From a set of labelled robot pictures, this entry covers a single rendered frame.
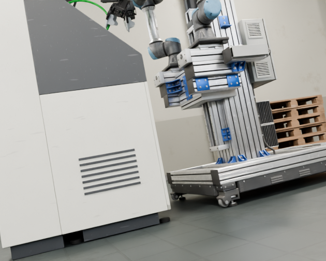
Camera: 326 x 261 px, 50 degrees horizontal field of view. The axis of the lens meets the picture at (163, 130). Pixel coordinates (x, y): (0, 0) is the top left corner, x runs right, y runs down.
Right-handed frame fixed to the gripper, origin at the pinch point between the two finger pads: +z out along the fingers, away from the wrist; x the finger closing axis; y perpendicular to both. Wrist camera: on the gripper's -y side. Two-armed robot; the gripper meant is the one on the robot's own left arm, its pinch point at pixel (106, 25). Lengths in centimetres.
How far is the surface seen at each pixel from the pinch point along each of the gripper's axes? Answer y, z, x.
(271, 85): 123, 21, 444
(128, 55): 28.4, 5.0, -20.8
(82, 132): 33, 47, -47
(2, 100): -7, 48, -63
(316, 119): 201, 24, 347
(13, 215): 30, 90, -78
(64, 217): 50, 83, -66
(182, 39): -40, 19, 366
